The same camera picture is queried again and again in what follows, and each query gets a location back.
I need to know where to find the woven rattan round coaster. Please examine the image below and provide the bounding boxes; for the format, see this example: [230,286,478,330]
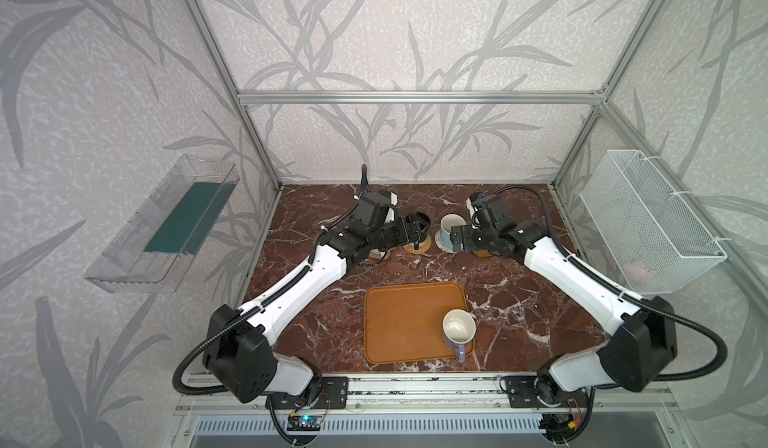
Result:
[403,236,432,255]

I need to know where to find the multicolour stitched round coaster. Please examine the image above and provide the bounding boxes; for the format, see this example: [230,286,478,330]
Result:
[434,232,464,254]

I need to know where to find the round wooden coaster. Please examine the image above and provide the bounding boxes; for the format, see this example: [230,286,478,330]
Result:
[472,250,494,258]

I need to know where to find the white light-blue mug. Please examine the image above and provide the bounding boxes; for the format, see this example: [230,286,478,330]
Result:
[437,214,466,237]

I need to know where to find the white purple mug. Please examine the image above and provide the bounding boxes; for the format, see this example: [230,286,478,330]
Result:
[442,309,476,363]

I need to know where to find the cork paw-shaped coaster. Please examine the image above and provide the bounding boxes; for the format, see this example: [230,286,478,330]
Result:
[368,249,390,262]

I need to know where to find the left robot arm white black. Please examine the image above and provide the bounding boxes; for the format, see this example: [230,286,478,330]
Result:
[202,212,430,404]

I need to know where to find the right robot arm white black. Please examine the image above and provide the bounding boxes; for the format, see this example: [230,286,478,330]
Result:
[450,222,676,404]

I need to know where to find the orange wooden tray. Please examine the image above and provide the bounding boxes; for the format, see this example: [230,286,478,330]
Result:
[364,282,467,364]

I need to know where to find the clear plastic bin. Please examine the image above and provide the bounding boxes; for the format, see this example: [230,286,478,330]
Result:
[85,155,240,294]

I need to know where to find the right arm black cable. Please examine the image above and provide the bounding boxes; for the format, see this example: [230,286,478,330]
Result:
[491,185,728,383]

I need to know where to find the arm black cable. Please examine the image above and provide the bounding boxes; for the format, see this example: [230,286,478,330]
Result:
[491,185,728,383]
[172,164,370,396]

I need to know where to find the white wire mesh basket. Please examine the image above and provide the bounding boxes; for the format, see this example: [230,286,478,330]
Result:
[580,150,727,296]

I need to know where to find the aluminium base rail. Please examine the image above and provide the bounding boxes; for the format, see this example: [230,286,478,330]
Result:
[173,371,679,416]

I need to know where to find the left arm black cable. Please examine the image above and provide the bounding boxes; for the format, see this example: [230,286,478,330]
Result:
[172,164,370,396]

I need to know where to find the aluminium frame crossbar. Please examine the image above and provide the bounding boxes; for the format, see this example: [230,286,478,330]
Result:
[237,90,602,106]

